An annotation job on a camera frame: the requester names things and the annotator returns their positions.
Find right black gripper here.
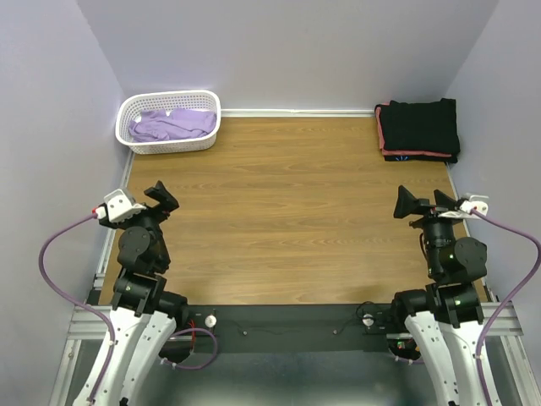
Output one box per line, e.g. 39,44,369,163
393,183,467,275

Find purple t-shirt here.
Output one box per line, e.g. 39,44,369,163
128,107,217,143

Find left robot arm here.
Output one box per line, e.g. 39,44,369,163
74,182,188,405

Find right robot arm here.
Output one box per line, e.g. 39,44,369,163
388,185,500,405

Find black folded t-shirt bottom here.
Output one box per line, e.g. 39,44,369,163
384,155,458,164

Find black folded t-shirt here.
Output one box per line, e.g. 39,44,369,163
384,155,458,164
380,98,461,156

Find black folded t-shirt top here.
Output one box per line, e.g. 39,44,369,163
380,98,461,156

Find white perforated plastic basket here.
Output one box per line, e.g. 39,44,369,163
115,90,221,155

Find red folded t-shirt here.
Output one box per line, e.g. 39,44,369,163
374,103,452,162

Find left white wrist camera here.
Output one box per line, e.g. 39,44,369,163
92,189,146,223

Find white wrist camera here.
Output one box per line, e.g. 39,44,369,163
92,189,146,223
438,194,489,220

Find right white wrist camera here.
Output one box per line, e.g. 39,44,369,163
438,194,489,220

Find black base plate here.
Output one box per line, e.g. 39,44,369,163
159,302,420,364

